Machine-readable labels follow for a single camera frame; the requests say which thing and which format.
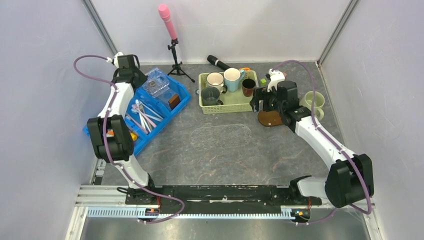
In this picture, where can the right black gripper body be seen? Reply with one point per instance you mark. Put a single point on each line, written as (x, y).
(274, 104)

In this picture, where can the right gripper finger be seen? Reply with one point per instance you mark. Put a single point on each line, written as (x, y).
(255, 101)
(264, 99)

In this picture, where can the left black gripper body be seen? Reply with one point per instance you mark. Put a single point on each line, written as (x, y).
(136, 72)

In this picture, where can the pale green ribbed mug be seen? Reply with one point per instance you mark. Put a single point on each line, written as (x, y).
(316, 100)

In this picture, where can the clear textured toothbrush holder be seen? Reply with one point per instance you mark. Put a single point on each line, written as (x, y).
(157, 84)

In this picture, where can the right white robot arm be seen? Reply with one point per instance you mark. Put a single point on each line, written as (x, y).
(350, 176)

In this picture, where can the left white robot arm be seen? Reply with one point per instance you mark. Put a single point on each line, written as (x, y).
(109, 134)

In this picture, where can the brown oval wooden tray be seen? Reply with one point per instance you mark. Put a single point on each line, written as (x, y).
(269, 118)

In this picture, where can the clear oval acrylic tray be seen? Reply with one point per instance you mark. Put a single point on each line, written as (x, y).
(220, 137)

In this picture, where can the green cube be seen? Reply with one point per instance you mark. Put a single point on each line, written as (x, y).
(263, 82)

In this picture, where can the dark brown cup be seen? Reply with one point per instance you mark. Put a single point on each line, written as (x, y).
(248, 86)

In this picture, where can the pale green plastic basket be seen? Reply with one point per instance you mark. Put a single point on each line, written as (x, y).
(233, 101)

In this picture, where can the light blue mug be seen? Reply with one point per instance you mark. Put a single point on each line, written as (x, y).
(232, 78)

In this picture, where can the blue plastic divided bin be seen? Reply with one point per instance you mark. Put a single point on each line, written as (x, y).
(158, 105)

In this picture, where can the dark grey mug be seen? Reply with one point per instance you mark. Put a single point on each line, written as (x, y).
(210, 96)

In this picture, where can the cream mug brown rim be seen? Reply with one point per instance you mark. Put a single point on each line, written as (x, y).
(216, 80)

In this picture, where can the black mini tripod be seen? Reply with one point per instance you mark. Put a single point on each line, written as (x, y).
(177, 66)

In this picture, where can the brown soap block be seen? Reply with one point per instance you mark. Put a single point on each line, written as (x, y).
(174, 101)

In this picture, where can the black microphone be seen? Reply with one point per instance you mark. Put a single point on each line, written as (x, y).
(217, 62)

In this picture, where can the yellow tube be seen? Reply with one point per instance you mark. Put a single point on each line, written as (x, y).
(134, 136)

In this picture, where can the pink microphone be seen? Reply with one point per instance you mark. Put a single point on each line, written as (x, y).
(165, 15)

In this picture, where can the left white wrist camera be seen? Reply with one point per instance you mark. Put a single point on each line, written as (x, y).
(114, 60)

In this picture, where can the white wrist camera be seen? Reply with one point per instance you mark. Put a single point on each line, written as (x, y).
(114, 60)
(275, 77)

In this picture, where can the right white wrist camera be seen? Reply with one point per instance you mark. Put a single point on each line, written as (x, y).
(275, 77)

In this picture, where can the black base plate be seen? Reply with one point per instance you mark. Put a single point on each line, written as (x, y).
(218, 199)

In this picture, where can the white comb cable duct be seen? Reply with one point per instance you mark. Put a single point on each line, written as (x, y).
(142, 213)

